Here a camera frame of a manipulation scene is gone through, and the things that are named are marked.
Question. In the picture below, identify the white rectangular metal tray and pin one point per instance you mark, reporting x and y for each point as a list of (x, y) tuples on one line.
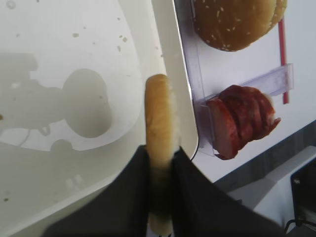
[(72, 78)]

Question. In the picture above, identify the right red plastic rail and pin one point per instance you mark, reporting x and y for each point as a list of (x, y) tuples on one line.
[(282, 42)]

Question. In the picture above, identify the right clear long divider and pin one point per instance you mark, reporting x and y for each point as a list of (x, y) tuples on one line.
[(185, 18)]

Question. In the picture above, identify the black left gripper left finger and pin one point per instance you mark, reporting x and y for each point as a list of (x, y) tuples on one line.
[(121, 210)]

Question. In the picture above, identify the large pale bun bottom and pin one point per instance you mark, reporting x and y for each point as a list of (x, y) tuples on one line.
[(162, 142)]

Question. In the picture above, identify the red meat patty stack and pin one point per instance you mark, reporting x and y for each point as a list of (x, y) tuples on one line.
[(239, 115)]

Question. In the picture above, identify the right clear lower cross track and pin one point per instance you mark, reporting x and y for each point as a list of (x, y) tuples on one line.
[(273, 83)]

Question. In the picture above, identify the sesame bun top outer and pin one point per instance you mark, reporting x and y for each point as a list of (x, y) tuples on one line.
[(280, 10)]

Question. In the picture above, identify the black equipment box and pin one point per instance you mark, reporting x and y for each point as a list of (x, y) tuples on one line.
[(303, 186)]

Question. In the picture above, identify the sesame bun top near tray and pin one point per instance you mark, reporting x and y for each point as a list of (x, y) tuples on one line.
[(232, 25)]

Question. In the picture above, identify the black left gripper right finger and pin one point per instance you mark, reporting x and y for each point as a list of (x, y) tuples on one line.
[(200, 209)]

